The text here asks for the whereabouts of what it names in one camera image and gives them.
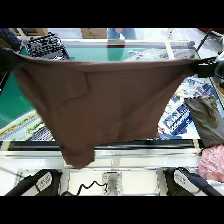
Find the pink garment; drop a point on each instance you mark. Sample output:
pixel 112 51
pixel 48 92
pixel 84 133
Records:
pixel 213 163

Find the person's legs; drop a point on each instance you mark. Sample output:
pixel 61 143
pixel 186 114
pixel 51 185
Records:
pixel 121 33

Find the cardboard box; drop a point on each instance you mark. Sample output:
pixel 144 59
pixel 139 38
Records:
pixel 94 32

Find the dark olive garment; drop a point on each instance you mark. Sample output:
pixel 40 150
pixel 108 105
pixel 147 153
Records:
pixel 208 120

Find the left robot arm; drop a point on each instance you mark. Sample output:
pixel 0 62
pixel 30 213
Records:
pixel 43 181

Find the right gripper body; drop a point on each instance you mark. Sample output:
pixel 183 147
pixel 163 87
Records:
pixel 205 67

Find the brown T-shirt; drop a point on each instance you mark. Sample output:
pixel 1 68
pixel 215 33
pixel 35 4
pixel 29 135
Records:
pixel 100 100

